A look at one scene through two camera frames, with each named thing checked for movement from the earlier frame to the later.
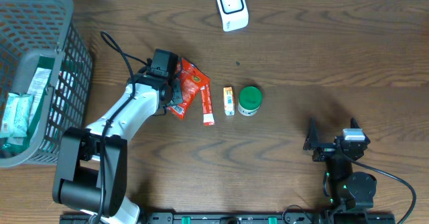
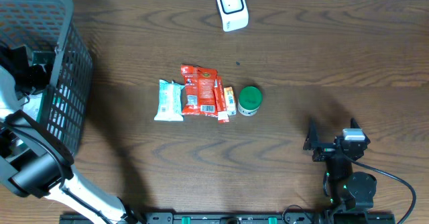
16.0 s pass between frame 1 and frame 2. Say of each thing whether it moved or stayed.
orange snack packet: stayed
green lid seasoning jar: stayed
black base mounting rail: stayed
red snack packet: moved
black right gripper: stayed
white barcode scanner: stayed
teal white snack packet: moved
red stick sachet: moved
